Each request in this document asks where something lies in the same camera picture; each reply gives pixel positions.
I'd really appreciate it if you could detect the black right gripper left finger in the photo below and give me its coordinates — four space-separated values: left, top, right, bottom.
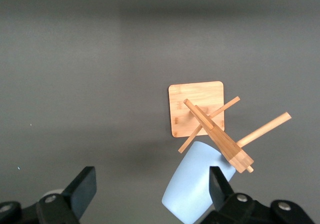
0 166 98 224

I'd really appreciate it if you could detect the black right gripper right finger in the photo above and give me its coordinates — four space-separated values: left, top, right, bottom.
199 166 316 224

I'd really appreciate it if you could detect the light blue plastic cup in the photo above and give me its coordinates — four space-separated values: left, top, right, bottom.
161 141 237 224

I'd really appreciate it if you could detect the bamboo cup drying rack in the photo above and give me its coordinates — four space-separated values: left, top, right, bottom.
167 81 293 174

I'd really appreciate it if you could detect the dark grey table cloth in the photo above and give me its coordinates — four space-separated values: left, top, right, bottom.
0 0 320 224

